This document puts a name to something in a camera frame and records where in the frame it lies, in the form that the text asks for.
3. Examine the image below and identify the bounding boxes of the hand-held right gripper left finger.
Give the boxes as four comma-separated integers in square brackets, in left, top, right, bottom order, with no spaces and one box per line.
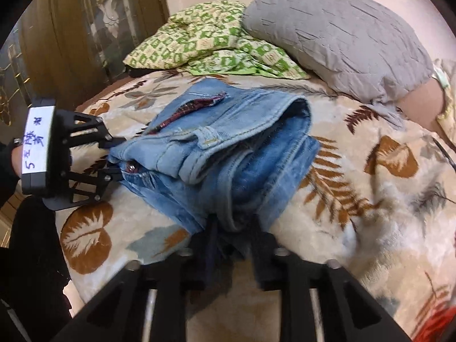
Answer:
[50,215,219,342]

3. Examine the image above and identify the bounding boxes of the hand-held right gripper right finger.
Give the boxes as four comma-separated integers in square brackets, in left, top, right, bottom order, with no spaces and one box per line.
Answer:
[249,217,411,342]

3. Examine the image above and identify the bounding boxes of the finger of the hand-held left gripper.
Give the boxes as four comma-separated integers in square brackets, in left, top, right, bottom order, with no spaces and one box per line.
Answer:
[64,166,125,204]
[68,110,126,151]

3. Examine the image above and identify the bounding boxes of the blue denim pants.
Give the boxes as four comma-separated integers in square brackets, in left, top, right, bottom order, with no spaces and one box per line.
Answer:
[107,78,320,237]

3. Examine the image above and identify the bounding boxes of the person's left hand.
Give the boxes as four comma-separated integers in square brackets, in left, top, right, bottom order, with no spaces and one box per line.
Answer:
[11,139,25,179]

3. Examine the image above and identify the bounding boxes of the wooden wardrobe with glass panel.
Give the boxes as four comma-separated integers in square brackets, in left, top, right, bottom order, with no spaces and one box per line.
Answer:
[0,0,170,229]

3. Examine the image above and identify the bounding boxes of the person's dark clothing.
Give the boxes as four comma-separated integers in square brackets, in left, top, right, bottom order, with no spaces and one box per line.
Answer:
[0,196,84,342]

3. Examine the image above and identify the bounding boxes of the leaf-print fleece blanket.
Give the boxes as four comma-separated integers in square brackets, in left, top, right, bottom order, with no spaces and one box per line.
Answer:
[55,68,456,342]

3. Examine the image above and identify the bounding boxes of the green patterned cloth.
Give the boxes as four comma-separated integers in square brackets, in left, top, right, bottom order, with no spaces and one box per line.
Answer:
[123,0,311,81]

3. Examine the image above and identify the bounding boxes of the red printed bag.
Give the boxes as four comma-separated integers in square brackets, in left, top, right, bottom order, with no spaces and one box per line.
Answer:
[411,304,447,342]

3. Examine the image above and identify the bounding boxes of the pink pillow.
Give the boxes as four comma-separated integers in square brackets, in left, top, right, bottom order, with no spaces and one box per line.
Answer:
[395,78,450,140]

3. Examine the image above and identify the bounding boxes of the grey quilted pillow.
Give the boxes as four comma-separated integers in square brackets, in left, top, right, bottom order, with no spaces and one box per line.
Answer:
[241,0,434,103]

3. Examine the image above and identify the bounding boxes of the cream patterned cloth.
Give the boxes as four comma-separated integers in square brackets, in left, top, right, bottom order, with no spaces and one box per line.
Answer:
[432,59,456,139]

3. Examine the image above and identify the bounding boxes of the black cable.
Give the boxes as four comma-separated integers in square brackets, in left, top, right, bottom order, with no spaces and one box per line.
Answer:
[432,138,456,172]

